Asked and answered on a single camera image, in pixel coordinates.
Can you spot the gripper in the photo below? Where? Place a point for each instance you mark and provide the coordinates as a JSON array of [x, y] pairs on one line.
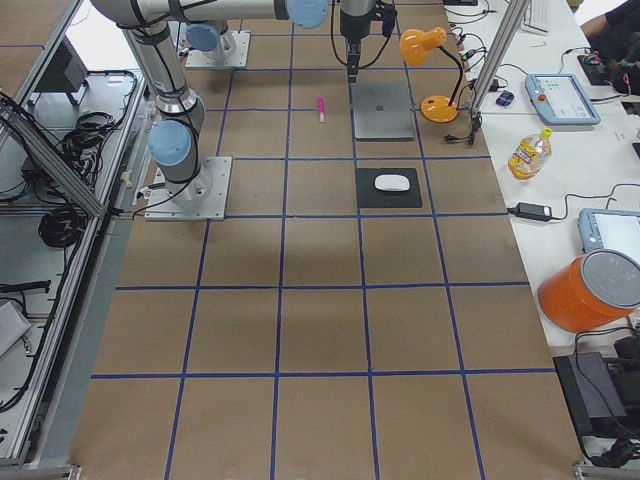
[[353, 28]]

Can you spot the pink marker pen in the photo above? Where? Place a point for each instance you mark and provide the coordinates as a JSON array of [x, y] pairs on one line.
[[321, 109]]

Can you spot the white computer mouse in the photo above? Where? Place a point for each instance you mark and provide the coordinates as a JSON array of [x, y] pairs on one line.
[[392, 183]]

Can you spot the black mousepad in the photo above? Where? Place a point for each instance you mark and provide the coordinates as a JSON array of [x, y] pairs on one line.
[[369, 197]]

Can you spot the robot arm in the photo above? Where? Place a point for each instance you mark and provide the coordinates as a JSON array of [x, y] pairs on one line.
[[212, 37], [174, 139]]

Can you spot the grey closed laptop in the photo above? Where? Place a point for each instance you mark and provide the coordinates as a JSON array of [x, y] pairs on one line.
[[382, 111]]

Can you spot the small blue device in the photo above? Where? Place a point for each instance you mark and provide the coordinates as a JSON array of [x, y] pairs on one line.
[[505, 98]]

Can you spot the white keyboard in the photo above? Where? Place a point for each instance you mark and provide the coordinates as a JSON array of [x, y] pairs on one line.
[[535, 19]]

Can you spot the yellow drink bottle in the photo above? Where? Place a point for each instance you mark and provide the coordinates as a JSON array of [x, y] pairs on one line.
[[530, 155]]

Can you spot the left teach pendant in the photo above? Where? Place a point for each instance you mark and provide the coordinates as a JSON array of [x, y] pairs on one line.
[[560, 100]]

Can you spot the teach pendant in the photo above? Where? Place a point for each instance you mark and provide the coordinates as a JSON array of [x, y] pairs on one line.
[[610, 229], [560, 100]]

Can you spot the black power adapter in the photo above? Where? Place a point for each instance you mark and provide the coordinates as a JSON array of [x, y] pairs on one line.
[[533, 212]]

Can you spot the right teach pendant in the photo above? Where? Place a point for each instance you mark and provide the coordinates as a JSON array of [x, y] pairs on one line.
[[610, 229]]

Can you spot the orange cylindrical container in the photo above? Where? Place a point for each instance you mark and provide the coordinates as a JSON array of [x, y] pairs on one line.
[[593, 290]]

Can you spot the black flat box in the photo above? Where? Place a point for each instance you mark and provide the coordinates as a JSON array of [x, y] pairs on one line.
[[592, 399]]

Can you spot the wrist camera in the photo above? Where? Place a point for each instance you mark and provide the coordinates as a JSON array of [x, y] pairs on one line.
[[386, 13]]

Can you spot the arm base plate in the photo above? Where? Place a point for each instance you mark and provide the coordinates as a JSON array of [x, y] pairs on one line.
[[203, 199], [238, 60]]

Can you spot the aluminium frame post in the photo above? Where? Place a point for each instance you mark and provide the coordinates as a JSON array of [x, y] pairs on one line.
[[502, 38]]

